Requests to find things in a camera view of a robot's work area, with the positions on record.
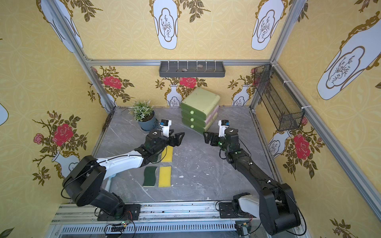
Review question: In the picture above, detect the green drawer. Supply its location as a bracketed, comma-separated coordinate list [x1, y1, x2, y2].
[181, 111, 217, 128]
[182, 118, 213, 134]
[181, 102, 214, 121]

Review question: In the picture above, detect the yellow foam sponge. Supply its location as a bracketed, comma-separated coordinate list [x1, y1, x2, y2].
[158, 166, 172, 187]
[160, 146, 174, 163]

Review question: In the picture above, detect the green top drawer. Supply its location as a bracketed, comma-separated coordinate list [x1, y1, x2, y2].
[181, 102, 214, 121]

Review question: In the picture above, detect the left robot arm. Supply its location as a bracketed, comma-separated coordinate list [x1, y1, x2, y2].
[63, 130, 185, 220]

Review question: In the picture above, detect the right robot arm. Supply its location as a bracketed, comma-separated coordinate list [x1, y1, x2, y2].
[203, 129, 303, 235]

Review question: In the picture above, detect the green bottom drawer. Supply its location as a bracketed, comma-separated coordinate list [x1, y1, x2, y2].
[182, 118, 213, 134]

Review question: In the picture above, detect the green drawer cabinet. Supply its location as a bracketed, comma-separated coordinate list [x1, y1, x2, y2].
[182, 88, 220, 122]

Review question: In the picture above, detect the potted green plant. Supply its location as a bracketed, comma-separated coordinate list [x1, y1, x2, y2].
[130, 100, 159, 131]

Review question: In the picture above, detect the light blue toy rake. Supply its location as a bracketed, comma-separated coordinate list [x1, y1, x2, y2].
[104, 174, 116, 191]

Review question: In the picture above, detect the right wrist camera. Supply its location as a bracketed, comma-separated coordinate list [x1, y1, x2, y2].
[218, 120, 230, 137]

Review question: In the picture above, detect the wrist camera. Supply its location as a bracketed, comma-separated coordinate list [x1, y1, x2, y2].
[218, 120, 230, 137]
[160, 119, 172, 137]

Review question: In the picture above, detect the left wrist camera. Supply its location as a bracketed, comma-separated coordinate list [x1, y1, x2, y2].
[160, 119, 172, 137]

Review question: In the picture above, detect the grey wall shelf tray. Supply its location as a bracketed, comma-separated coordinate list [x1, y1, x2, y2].
[159, 60, 226, 78]

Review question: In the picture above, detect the black wire mesh basket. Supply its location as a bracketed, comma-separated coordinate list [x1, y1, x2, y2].
[253, 64, 305, 131]

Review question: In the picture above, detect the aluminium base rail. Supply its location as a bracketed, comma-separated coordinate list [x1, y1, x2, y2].
[47, 199, 310, 238]

